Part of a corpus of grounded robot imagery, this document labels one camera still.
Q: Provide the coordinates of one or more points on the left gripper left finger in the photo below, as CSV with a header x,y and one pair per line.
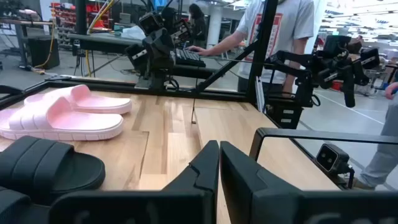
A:
x,y
186,205

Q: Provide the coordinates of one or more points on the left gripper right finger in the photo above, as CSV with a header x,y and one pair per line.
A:
x,y
248,199

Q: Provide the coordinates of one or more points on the pink slide sandal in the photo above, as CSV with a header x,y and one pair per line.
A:
x,y
77,123
99,104

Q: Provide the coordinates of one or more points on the black slide sandal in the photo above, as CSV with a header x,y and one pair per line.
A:
x,y
15,205
46,168

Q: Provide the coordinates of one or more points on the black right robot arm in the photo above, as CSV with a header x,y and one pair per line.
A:
x,y
155,74

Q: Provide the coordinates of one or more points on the black keyboard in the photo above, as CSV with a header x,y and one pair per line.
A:
x,y
188,57

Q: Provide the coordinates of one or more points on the white plastic bag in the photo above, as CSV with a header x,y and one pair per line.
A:
x,y
133,32

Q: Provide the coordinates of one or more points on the dark grey desk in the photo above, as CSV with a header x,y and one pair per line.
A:
x,y
199,72
102,42

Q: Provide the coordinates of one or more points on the white pillar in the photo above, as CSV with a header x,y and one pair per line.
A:
x,y
214,28

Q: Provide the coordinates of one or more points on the red storage shelving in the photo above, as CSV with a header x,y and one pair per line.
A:
x,y
65,15

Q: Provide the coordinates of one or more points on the black box case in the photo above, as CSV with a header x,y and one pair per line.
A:
x,y
43,53

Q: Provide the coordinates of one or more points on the wooden workbench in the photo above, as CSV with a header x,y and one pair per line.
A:
x,y
21,23

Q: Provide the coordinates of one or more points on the small black stereo camera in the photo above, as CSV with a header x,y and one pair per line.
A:
x,y
329,157

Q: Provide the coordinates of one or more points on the black aluminium table frame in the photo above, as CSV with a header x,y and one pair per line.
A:
x,y
262,46

